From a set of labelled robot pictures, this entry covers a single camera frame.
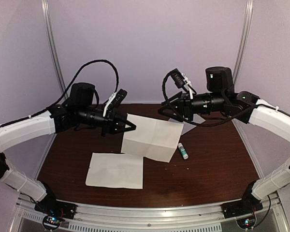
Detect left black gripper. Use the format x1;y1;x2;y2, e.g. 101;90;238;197
77;106;136;138

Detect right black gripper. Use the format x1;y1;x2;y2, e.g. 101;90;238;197
158;90;226;122

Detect grey envelope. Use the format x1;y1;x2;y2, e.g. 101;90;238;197
181;114;205;135

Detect white letter sheet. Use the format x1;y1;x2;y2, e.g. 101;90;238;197
121;114;183;163

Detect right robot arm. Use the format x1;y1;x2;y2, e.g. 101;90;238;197
158;66;290;214

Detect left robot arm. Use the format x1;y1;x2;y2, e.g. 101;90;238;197
0;83;136;215

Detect white green glue stick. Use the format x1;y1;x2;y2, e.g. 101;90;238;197
177;143;189;160

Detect lower white paper sheet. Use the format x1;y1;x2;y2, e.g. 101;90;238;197
85;153;144;189

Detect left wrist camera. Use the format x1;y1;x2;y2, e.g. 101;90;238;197
103;89;128;116

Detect right black cable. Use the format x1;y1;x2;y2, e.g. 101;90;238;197
161;72;252;126

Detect black cable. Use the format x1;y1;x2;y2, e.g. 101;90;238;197
0;60;119;132
161;72;252;126

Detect left black cable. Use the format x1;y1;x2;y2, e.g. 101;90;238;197
0;60;119;132

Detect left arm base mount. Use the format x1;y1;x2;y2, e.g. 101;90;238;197
34;201;76;231

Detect right aluminium frame post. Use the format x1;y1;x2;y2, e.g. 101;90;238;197
233;0;254;86

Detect aluminium frame post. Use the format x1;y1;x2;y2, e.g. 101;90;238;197
41;0;68;103
233;0;254;86

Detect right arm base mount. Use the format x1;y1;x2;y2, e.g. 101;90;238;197
221;200;263;231

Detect front aluminium rail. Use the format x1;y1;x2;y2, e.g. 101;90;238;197
8;193;290;232

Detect left aluminium frame post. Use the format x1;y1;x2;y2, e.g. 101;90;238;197
41;0;68;103

